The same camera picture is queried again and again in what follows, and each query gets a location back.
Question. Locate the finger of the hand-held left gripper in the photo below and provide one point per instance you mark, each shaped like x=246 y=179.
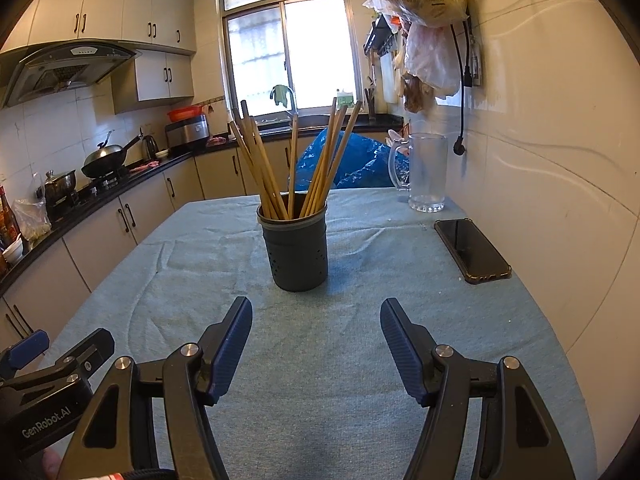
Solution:
x=85 y=352
x=27 y=350

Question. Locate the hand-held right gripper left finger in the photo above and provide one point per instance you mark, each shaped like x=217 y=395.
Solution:
x=232 y=350

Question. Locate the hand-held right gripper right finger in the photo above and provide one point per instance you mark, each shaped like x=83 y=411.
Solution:
x=400 y=350

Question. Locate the dark grey perforated chopstick holder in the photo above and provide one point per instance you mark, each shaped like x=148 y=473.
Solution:
x=295 y=255

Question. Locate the bunch of wooden chopsticks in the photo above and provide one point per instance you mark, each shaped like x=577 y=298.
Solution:
x=275 y=205

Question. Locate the person's left hand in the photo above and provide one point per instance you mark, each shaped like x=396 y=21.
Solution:
x=52 y=465

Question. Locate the light blue table cloth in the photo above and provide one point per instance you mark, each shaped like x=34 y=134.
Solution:
x=325 y=410

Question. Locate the white bowl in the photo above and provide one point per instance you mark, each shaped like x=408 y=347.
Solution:
x=13 y=252

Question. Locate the beige base cabinets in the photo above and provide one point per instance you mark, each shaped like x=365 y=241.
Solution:
x=100 y=240

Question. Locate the black smartphone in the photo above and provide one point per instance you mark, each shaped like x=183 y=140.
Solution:
x=472 y=250

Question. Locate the dark sauce bottles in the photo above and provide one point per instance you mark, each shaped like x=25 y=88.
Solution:
x=9 y=220

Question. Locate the steel pot with lid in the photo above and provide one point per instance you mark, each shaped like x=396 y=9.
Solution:
x=60 y=185

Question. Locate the black gas stove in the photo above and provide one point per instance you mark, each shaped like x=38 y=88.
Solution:
x=102 y=184

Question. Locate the clear glass mug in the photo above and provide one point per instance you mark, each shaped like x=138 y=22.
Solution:
x=427 y=175

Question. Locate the blue plastic bag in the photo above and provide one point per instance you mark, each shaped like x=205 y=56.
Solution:
x=360 y=165

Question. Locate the black wok with lid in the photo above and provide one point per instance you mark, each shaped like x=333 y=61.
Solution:
x=102 y=160

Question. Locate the pink cloth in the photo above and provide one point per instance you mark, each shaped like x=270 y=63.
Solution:
x=144 y=166

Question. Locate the pink rag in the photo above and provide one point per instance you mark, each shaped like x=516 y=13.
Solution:
x=215 y=141

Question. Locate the small orange white plastic bag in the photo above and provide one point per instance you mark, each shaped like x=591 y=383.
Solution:
x=397 y=136

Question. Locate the dark electric kettle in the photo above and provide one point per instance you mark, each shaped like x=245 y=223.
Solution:
x=150 y=146

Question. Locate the silver rice cooker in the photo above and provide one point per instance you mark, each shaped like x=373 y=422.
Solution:
x=187 y=132

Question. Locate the steel kitchen sink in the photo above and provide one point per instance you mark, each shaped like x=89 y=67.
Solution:
x=310 y=121

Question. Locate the red plastic basin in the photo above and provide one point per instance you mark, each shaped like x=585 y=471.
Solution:
x=185 y=112

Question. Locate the dark countertop utensil holder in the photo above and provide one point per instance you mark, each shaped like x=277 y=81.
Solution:
x=370 y=105

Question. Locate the brown dried food bundle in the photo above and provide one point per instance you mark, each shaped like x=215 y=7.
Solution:
x=417 y=95

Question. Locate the green label bottle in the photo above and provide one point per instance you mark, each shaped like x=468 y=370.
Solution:
x=344 y=100

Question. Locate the chrome sink faucet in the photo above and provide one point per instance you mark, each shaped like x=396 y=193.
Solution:
x=291 y=100

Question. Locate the green cloth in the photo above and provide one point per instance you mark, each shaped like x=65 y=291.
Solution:
x=278 y=94

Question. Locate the white cutting board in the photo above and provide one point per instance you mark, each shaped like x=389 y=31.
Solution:
x=391 y=77

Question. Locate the black range hood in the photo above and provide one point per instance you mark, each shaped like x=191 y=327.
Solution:
x=65 y=67

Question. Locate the clear hanging plastic bag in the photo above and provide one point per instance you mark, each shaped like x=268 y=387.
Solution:
x=432 y=60

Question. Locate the kitchen window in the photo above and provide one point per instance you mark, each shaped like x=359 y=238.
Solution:
x=290 y=45

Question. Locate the beige small wall cabinet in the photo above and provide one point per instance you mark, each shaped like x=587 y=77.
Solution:
x=155 y=80

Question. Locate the white wall socket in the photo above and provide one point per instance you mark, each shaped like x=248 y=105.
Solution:
x=476 y=62

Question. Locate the black wall rack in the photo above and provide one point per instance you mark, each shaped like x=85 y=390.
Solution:
x=381 y=35

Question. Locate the beige upper wall cabinets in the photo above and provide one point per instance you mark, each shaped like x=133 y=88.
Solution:
x=115 y=5

